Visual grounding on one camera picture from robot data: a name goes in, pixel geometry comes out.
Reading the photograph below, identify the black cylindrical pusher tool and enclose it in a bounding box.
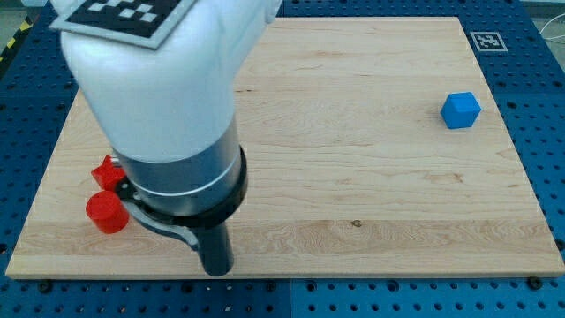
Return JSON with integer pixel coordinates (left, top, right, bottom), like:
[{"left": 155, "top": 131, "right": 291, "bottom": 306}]
[{"left": 115, "top": 149, "right": 247, "bottom": 276}]

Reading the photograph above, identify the blue cube block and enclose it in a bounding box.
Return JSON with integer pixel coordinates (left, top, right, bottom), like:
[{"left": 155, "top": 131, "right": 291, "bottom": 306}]
[{"left": 441, "top": 92, "right": 482, "bottom": 129}]

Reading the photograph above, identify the fiducial marker on table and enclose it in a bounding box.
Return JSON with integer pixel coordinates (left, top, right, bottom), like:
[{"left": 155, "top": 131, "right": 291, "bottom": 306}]
[{"left": 471, "top": 31, "right": 508, "bottom": 52}]

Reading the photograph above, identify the white cable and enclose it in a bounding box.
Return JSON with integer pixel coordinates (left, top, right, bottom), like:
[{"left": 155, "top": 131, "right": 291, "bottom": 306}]
[{"left": 539, "top": 11, "right": 565, "bottom": 45}]

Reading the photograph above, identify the red star block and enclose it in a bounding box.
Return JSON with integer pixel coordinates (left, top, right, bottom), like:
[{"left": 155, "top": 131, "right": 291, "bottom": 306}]
[{"left": 91, "top": 155, "right": 125, "bottom": 192}]

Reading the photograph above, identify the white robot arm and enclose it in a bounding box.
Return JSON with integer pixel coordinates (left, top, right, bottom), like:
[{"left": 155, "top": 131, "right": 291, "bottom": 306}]
[{"left": 53, "top": 0, "right": 282, "bottom": 216}]

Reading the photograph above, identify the red cylinder block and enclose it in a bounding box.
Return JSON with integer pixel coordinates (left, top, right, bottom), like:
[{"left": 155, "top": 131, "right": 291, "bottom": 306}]
[{"left": 86, "top": 190, "right": 129, "bottom": 234}]

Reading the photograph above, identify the fiducial marker on arm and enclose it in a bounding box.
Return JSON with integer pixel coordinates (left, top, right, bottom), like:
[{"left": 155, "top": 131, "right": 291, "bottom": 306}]
[{"left": 50, "top": 0, "right": 195, "bottom": 50}]

